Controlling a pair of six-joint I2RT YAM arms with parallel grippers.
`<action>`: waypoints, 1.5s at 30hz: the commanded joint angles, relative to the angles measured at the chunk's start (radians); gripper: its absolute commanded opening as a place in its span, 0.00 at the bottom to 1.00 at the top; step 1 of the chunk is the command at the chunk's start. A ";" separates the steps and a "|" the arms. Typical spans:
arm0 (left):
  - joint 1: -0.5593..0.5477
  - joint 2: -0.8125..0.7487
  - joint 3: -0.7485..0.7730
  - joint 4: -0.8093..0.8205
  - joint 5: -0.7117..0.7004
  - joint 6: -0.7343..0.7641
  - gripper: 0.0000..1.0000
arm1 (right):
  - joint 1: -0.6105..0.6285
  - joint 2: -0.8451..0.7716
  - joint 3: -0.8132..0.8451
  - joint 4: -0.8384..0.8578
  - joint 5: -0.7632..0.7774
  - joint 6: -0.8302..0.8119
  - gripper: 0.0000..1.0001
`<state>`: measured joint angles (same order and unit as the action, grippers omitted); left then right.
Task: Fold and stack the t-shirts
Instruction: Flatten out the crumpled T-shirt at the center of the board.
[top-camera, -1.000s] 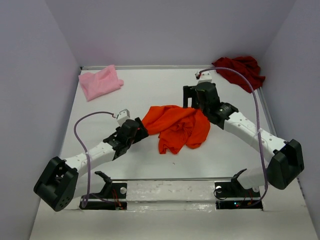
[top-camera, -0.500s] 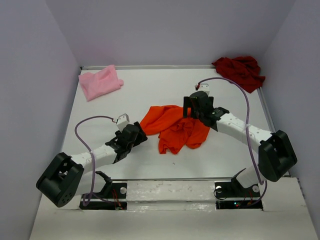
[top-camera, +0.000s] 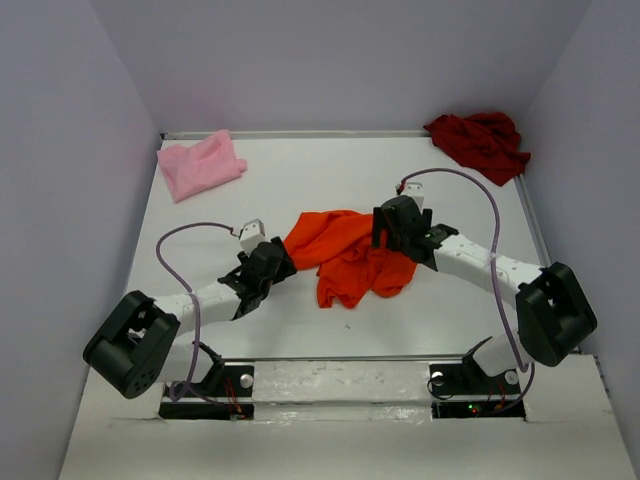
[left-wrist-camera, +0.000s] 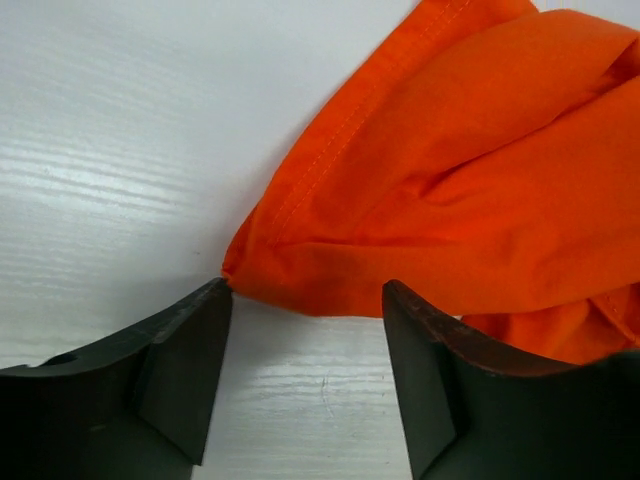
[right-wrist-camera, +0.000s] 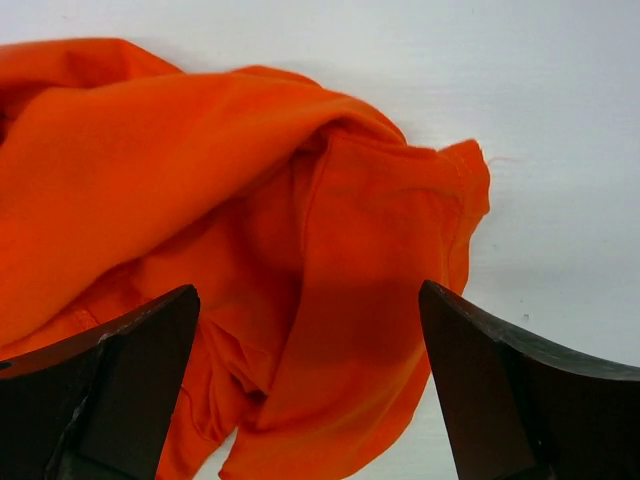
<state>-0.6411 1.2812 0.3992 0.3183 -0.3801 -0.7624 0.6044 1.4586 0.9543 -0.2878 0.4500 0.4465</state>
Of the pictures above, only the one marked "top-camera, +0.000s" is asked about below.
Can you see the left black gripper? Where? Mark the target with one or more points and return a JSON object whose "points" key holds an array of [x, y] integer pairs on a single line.
{"points": [[284, 268]]}

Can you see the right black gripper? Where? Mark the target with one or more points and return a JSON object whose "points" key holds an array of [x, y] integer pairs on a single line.
{"points": [[380, 223]]}

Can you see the orange t shirt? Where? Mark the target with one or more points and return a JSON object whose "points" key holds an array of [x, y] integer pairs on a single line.
{"points": [[337, 244]]}

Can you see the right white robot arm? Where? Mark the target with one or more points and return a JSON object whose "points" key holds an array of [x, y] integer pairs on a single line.
{"points": [[553, 313]]}

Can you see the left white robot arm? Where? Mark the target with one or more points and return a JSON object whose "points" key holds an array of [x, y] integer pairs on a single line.
{"points": [[134, 347]]}

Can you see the pink t shirt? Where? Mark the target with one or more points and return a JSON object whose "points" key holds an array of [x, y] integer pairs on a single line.
{"points": [[209, 163]]}

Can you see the dark red t shirt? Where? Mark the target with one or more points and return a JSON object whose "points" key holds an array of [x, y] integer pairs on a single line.
{"points": [[488, 143]]}

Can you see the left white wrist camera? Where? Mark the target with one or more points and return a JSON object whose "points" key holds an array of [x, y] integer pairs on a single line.
{"points": [[251, 235]]}

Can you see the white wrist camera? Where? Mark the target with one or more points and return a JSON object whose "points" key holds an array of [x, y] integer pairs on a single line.
{"points": [[413, 190], [251, 235]]}

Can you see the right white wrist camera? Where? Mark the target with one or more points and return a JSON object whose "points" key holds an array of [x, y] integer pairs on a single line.
{"points": [[413, 190]]}

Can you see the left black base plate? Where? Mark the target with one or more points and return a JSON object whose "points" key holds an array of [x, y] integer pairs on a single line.
{"points": [[224, 395]]}

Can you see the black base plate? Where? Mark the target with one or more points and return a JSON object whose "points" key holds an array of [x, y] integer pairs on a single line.
{"points": [[224, 395], [460, 394]]}

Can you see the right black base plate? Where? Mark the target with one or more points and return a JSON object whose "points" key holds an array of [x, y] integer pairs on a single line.
{"points": [[460, 394]]}

